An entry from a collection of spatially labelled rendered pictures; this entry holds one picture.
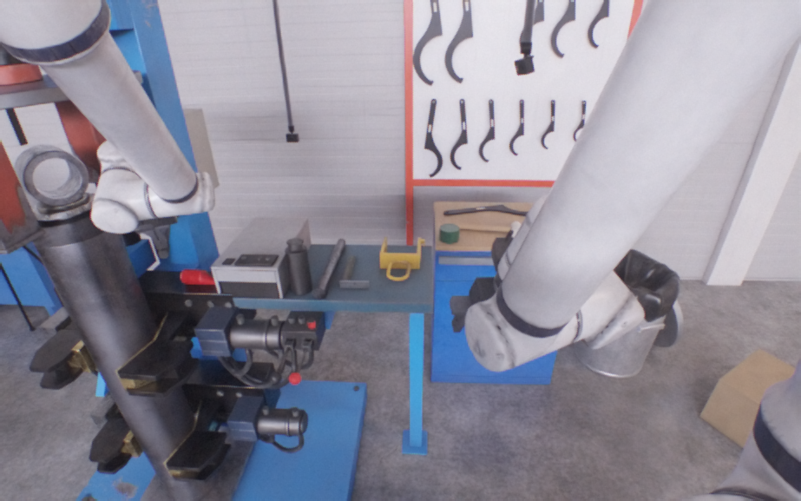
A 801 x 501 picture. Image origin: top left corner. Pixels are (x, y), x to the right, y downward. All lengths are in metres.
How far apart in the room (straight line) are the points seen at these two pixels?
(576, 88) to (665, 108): 2.79
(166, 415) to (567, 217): 1.60
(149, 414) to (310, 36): 2.37
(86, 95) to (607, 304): 0.71
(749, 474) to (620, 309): 0.21
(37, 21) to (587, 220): 0.54
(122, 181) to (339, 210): 2.41
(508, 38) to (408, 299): 2.01
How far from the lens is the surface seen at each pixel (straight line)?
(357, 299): 1.42
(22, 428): 3.19
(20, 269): 3.95
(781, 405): 0.49
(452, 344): 2.37
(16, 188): 1.29
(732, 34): 0.30
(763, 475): 0.51
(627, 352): 2.73
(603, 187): 0.34
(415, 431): 2.19
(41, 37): 0.56
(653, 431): 2.68
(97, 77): 0.63
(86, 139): 1.50
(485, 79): 2.95
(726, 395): 2.73
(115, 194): 0.99
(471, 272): 2.08
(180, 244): 1.81
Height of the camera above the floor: 1.89
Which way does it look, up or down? 29 degrees down
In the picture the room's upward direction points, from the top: 1 degrees counter-clockwise
